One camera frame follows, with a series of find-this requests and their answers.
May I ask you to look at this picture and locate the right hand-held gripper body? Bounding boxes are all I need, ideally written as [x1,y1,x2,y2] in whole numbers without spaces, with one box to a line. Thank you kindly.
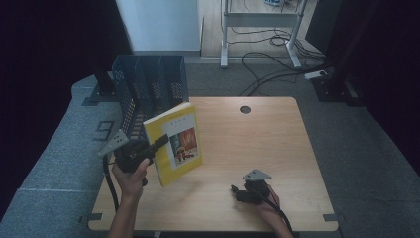
[242,169,273,204]

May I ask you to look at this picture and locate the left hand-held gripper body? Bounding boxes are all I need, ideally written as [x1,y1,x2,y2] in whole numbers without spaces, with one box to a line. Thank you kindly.
[97,129,157,174]

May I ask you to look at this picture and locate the yellow book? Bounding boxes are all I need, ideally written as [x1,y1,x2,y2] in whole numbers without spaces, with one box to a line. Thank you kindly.
[142,101,204,188]

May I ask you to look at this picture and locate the blue perforated file rack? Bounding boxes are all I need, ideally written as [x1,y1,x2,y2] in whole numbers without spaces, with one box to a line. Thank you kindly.
[111,54,190,143]

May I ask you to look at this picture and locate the person's right hand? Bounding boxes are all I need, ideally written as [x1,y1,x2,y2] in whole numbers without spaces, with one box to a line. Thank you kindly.
[256,183,285,223]

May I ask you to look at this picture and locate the person's left hand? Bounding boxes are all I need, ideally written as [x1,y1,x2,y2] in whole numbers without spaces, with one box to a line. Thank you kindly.
[111,158,152,200]

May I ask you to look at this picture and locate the black stand base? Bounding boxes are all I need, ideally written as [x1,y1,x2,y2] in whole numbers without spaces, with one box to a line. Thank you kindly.
[81,67,119,107]
[311,0,380,107]

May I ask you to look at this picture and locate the white board panel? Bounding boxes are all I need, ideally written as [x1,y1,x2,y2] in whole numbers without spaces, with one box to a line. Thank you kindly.
[115,0,203,57]

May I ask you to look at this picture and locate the black curtain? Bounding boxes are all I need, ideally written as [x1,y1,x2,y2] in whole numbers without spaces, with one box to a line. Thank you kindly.
[0,0,134,221]
[305,0,420,175]

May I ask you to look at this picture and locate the white power strip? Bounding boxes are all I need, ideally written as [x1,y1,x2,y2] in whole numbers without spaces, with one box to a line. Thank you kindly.
[303,69,328,80]

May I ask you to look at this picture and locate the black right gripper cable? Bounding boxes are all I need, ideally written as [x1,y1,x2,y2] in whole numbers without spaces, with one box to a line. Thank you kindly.
[259,189,294,234]

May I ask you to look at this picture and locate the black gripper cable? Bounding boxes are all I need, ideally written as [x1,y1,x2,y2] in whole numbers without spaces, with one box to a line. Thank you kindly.
[102,154,121,213]
[259,189,294,234]

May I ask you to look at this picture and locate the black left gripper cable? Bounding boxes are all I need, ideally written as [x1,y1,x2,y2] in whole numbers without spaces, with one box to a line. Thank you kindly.
[102,154,121,213]

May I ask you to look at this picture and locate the black floor cables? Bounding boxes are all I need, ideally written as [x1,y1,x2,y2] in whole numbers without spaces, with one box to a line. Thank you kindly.
[227,0,333,98]

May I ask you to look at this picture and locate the white metal desk frame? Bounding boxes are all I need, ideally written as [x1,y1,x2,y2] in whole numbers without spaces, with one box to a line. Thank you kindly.
[220,0,309,69]

